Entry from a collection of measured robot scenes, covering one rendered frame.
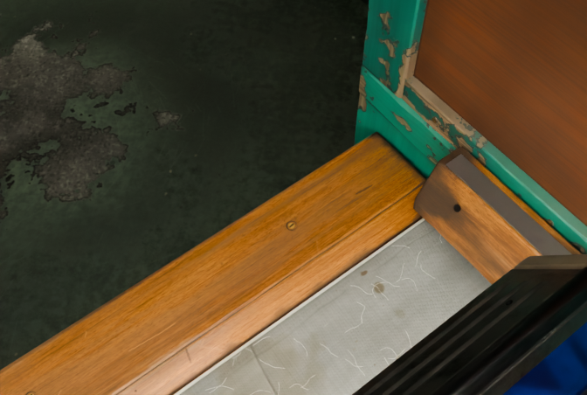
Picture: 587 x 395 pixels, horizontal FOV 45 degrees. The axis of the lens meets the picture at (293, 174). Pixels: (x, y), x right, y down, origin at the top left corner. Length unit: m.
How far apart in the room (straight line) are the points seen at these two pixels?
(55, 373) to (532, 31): 0.54
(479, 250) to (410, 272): 0.10
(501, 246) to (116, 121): 1.36
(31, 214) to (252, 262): 1.10
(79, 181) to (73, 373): 1.11
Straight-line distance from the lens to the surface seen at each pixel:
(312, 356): 0.75
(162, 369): 0.73
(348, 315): 0.77
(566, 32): 0.60
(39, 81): 2.07
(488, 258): 0.73
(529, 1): 0.61
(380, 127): 0.86
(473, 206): 0.72
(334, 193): 0.81
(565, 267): 0.42
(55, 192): 1.82
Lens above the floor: 1.44
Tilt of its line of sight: 56 degrees down
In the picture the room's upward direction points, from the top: 1 degrees counter-clockwise
